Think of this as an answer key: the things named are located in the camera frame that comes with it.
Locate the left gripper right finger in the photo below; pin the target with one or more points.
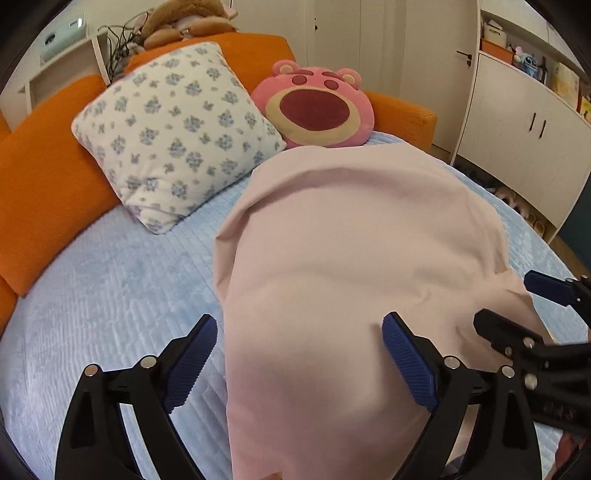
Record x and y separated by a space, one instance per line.
503 443

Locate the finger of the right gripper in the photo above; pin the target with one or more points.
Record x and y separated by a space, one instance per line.
508 338
558 291

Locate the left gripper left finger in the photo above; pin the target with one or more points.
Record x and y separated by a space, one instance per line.
94 443

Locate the pink garment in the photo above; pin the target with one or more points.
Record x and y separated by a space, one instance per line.
322 245

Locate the white wardrobe door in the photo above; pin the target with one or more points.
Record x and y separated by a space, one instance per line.
419 51

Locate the pink bear plush cushion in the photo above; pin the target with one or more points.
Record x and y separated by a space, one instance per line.
315 106

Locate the white blue floral pillow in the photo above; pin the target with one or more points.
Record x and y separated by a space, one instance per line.
174 133

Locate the white bedside shelf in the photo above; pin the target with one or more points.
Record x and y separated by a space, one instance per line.
33 82

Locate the white projector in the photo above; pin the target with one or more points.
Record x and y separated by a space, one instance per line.
62 36

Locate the brown plush toy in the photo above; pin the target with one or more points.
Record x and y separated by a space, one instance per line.
177 20

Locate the white cabinet with handles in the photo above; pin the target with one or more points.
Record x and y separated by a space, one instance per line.
522 125

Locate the orange bed frame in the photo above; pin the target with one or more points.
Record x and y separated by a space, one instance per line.
251 57

